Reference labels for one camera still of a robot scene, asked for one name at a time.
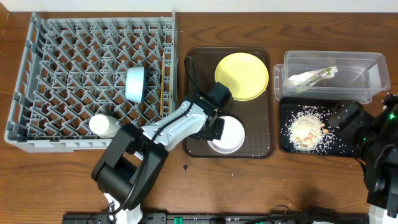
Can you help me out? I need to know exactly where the grey dishwasher rack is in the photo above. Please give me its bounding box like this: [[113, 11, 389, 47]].
[[4, 13, 178, 152]]

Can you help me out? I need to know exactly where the black equipment rail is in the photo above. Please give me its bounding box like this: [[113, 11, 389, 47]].
[[62, 205, 375, 224]]

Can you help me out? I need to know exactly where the dark brown serving tray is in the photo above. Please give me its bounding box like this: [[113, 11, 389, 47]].
[[183, 47, 275, 159]]

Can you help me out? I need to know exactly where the rice food waste pile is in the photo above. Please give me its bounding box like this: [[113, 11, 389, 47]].
[[284, 105, 346, 153]]

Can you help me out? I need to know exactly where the white pink bowl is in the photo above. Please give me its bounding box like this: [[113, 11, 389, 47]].
[[208, 116, 246, 154]]

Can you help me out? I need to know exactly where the yellow plate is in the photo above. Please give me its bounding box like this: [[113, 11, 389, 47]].
[[215, 52, 269, 101]]

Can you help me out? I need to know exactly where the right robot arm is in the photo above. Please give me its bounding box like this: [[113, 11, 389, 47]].
[[327, 93, 397, 223]]

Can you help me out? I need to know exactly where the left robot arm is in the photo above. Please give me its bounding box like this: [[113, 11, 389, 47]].
[[91, 83, 231, 223]]

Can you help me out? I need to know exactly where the clear plastic bin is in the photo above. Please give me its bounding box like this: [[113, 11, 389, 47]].
[[274, 50, 391, 104]]

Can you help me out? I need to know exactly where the light blue bowl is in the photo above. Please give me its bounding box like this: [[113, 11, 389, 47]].
[[125, 67, 145, 103]]

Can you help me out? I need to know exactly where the black waste tray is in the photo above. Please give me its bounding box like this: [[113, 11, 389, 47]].
[[279, 96, 361, 157]]

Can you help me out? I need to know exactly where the white paper cup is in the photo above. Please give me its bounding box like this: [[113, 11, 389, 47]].
[[89, 114, 121, 138]]

